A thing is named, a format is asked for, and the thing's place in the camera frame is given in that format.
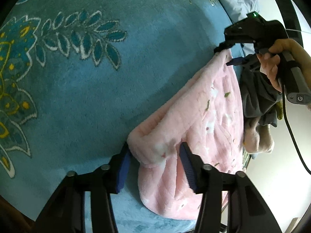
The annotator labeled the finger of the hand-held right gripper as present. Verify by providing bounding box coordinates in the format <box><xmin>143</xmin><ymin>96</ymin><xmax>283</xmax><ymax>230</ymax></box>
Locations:
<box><xmin>213</xmin><ymin>42</ymin><xmax>235</xmax><ymax>54</ymax></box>
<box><xmin>226</xmin><ymin>55</ymin><xmax>255</xmax><ymax>68</ymax></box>

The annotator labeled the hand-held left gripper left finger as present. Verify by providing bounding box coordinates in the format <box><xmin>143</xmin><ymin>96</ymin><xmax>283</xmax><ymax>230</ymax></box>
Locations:
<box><xmin>36</xmin><ymin>142</ymin><xmax>132</xmax><ymax>233</ymax></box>

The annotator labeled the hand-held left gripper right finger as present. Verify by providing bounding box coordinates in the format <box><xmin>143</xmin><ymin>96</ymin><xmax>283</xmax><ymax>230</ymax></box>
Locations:
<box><xmin>179</xmin><ymin>141</ymin><xmax>283</xmax><ymax>233</ymax></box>

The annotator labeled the pink floral fleece garment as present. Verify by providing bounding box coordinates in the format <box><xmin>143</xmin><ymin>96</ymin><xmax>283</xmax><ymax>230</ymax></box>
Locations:
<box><xmin>127</xmin><ymin>50</ymin><xmax>245</xmax><ymax>221</ymax></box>

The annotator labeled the person's right hand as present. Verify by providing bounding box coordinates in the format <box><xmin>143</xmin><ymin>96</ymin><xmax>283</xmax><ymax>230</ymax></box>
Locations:
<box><xmin>257</xmin><ymin>38</ymin><xmax>311</xmax><ymax>93</ymax></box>

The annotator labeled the dark grey cloth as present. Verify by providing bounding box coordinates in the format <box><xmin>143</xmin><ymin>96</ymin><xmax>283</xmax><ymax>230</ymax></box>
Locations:
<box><xmin>239</xmin><ymin>53</ymin><xmax>283</xmax><ymax>128</ymax></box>

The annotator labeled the olive green cloth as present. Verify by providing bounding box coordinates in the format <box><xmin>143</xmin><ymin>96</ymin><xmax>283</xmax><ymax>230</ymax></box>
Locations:
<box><xmin>276</xmin><ymin>101</ymin><xmax>284</xmax><ymax>120</ymax></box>

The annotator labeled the beige cloth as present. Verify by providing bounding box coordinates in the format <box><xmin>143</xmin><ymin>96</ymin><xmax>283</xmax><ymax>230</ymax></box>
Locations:
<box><xmin>243</xmin><ymin>118</ymin><xmax>275</xmax><ymax>154</ymax></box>

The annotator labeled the black cable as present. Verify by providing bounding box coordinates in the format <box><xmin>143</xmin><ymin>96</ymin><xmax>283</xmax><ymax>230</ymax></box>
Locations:
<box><xmin>281</xmin><ymin>78</ymin><xmax>311</xmax><ymax>175</ymax></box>

